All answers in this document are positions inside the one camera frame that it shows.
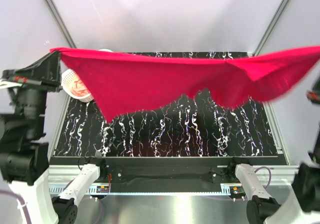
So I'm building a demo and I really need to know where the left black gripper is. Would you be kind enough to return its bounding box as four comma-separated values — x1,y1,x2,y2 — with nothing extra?
2,48,64,137

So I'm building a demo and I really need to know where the red t-shirt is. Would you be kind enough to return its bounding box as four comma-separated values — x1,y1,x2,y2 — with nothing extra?
57,46,320,121

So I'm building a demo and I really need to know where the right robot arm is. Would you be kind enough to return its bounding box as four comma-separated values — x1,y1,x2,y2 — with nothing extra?
227,79,320,224

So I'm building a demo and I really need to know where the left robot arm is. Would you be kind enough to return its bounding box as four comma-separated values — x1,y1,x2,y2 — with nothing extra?
0,51,108,224

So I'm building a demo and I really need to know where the white plastic laundry basket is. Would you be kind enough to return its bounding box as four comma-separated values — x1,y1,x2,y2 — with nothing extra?
60,48,113,104

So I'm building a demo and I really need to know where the peach t-shirt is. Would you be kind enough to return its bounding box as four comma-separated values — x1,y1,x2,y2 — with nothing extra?
69,78,91,97

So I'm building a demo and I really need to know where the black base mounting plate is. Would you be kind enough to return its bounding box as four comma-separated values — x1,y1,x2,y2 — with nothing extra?
48,155,288,194

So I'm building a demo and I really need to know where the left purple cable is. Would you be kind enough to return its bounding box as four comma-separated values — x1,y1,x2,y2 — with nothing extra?
0,190,32,224

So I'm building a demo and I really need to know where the purple cable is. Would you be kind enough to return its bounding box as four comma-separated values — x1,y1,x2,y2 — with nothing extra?
253,166,273,187
0,190,32,224

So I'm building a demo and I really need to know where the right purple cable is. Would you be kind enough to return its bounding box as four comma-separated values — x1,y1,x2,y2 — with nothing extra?
253,166,273,187

